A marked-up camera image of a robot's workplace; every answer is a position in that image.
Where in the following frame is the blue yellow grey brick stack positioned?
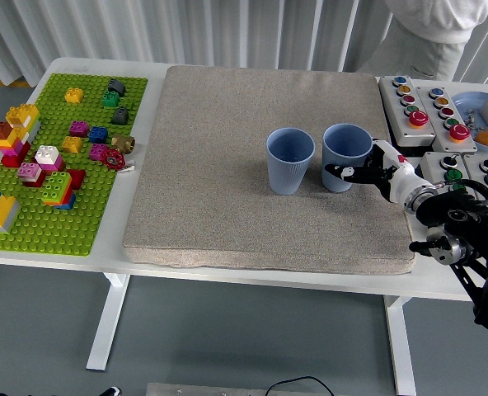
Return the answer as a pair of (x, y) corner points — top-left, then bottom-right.
(0, 186), (21, 235)

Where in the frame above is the green orange blue brick stack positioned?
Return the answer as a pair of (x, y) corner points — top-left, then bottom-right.
(40, 171), (77, 211)

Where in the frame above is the black cable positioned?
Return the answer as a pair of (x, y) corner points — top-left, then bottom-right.
(266, 375), (335, 396)

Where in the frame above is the magenta toy brick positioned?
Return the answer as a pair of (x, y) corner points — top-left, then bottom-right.
(68, 120), (91, 138)
(88, 143), (109, 162)

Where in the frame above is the pink dark red brick stack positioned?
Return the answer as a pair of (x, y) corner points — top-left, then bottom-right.
(16, 162), (47, 189)

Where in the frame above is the white pleated curtain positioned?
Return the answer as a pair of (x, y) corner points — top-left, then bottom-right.
(0, 0), (488, 87)

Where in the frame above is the white table leg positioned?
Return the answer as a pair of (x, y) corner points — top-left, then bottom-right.
(383, 295), (417, 396)
(86, 271), (132, 371)

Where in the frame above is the blue toy brick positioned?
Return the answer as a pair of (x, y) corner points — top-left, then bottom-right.
(88, 125), (109, 144)

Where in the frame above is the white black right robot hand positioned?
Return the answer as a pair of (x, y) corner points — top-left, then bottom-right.
(324, 139), (429, 204)

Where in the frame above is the white pink brick stack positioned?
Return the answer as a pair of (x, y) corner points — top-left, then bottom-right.
(34, 144), (67, 173)

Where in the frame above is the green studded baseplate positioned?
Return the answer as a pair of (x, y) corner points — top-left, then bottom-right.
(0, 73), (149, 257)

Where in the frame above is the red toy brick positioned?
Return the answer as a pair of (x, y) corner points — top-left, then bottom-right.
(65, 168), (87, 191)

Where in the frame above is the grey-brown fabric mat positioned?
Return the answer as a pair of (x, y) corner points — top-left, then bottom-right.
(122, 64), (418, 276)

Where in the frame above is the brass valve red handwheel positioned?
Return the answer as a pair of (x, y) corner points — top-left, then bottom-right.
(100, 133), (137, 171)

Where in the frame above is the yellow brown red brick tower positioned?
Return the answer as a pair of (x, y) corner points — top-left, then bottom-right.
(0, 103), (42, 168)

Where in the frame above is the grey emergency-stop button box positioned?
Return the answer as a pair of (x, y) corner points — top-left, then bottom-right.
(415, 86), (479, 154)
(378, 76), (437, 149)

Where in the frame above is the person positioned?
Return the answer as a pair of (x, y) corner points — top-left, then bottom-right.
(357, 0), (488, 82)

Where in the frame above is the dark grey curved brick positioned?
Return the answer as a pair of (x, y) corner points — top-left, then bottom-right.
(110, 106), (130, 126)
(106, 78), (128, 97)

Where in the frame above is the light blue plate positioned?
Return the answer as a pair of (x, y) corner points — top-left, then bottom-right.
(451, 91), (488, 152)

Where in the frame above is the blue ribbed cup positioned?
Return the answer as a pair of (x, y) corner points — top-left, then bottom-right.
(266, 127), (317, 196)
(321, 123), (373, 194)

